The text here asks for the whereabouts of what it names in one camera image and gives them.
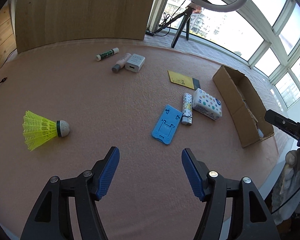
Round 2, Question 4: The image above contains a green white glue stick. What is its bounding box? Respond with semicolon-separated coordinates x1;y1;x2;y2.
96;48;119;61

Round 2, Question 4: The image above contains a white usb charger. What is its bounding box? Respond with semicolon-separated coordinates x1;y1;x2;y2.
125;54;146;73

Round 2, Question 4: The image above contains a gloved right hand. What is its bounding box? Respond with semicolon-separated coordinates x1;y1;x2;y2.
271;149;300;225

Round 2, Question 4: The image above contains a yellow black ruler card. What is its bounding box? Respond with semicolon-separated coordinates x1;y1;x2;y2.
167;70;200;90

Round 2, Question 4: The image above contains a large light wooden board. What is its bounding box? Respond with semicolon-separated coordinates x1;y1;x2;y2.
15;0;154;53

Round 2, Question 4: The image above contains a black tripod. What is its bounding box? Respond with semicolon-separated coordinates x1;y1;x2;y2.
154;6;194;48

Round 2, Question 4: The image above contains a black inline cable switch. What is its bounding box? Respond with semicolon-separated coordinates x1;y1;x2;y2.
145;30;154;36

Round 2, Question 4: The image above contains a blue plastic phone stand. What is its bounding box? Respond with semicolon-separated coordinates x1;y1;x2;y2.
151;105;182;145

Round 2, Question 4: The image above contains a patterned white lighter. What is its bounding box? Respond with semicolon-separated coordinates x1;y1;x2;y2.
181;93;193;125

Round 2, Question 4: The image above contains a yellow plastic shuttlecock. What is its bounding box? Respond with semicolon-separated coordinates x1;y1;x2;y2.
23;111;70;151

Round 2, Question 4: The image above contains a brown cardboard box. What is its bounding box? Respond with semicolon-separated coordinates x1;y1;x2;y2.
212;65;274;148

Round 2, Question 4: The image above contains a pine slat wooden panel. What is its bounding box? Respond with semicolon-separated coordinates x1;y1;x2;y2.
0;4;17;68

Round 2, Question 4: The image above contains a small pink grey-capped bottle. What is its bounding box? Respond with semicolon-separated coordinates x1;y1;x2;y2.
111;53;131;73

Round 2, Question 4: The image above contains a patterned white tissue pack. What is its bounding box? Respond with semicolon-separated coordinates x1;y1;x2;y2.
192;88;222;121

